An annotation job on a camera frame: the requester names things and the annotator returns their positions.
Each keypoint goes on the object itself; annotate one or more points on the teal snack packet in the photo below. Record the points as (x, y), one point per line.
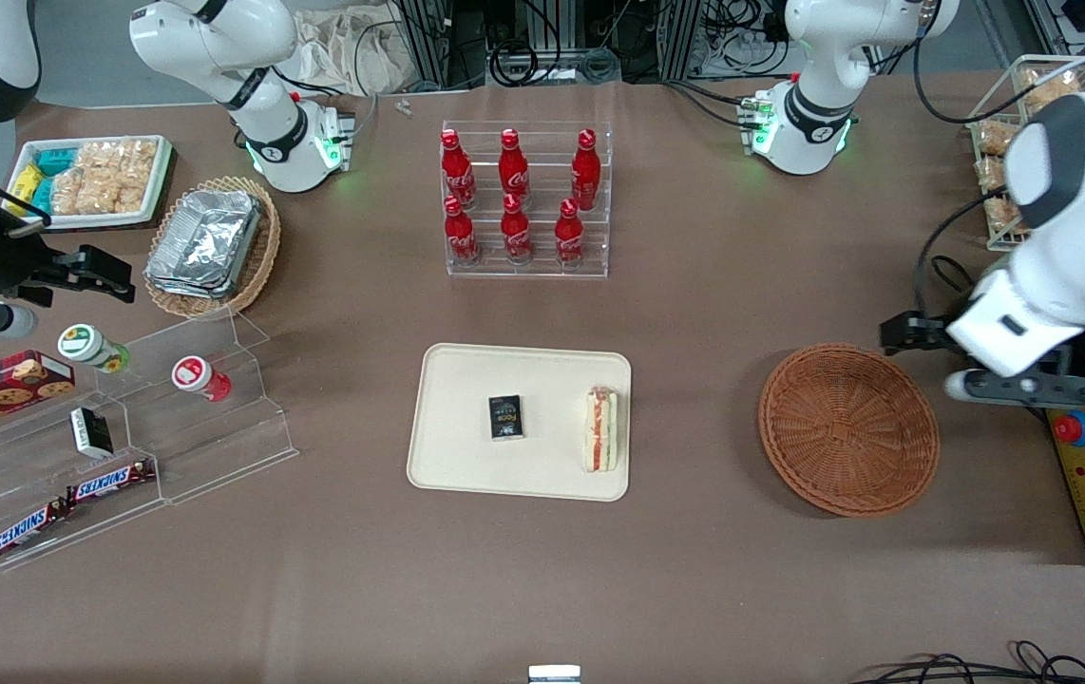
(42, 195)
(56, 161)

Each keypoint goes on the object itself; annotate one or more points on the clear bag of crackers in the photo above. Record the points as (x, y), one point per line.
(994, 136)
(989, 173)
(1003, 217)
(1048, 90)

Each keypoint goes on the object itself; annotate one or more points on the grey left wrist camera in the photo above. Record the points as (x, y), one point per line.
(1018, 388)

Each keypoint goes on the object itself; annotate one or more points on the aluminium frame post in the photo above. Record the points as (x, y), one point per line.
(428, 43)
(680, 38)

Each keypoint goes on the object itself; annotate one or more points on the Snickers bar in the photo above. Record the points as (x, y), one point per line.
(28, 530)
(110, 482)

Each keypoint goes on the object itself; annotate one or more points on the red cookie box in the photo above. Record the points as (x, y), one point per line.
(1, 389)

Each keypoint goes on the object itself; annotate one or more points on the red cola bottle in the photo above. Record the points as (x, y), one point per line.
(457, 171)
(515, 233)
(568, 237)
(585, 173)
(461, 236)
(513, 171)

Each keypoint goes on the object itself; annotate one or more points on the brown round wicker basket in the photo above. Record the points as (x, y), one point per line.
(847, 427)

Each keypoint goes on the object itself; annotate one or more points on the green lid drink bottle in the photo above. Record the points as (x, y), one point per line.
(86, 344)

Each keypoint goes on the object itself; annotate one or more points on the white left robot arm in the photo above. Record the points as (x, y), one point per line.
(818, 114)

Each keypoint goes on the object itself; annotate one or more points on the red lid drink bottle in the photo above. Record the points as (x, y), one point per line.
(196, 375)

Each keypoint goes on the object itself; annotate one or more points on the clear acrylic bottle rack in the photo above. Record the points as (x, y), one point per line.
(542, 190)

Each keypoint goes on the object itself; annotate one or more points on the clear acrylic step shelf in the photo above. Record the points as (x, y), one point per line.
(219, 446)

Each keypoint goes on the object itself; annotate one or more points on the stacked foil containers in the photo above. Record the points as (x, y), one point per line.
(205, 242)

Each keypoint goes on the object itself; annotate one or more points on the white rectangular snack tray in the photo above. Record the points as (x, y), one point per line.
(158, 195)

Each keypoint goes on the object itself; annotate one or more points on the cream plastic tray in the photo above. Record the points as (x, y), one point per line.
(552, 370)

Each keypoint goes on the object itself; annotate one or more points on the black and white small box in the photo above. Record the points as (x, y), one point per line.
(89, 432)

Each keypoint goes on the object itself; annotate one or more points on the rice cracker bag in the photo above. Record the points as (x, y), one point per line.
(98, 193)
(132, 193)
(67, 192)
(140, 154)
(100, 153)

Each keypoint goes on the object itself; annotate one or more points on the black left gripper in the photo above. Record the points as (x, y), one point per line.
(923, 333)

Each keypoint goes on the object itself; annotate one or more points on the yellow snack packet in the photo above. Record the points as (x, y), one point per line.
(24, 182)

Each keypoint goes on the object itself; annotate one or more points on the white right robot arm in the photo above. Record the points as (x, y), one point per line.
(267, 133)

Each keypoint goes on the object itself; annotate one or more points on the white silver edge object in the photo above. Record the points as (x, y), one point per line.
(554, 674)

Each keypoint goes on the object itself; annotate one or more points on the triangle sandwich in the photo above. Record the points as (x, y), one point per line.
(600, 432)

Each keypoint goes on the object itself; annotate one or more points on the small clear plastic piece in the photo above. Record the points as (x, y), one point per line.
(403, 107)

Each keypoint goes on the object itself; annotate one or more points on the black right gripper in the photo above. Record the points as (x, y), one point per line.
(3, 263)

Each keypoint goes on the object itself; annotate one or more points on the light oval wicker basket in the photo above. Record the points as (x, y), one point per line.
(262, 256)

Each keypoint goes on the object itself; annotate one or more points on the beige cloth bag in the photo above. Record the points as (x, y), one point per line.
(352, 52)

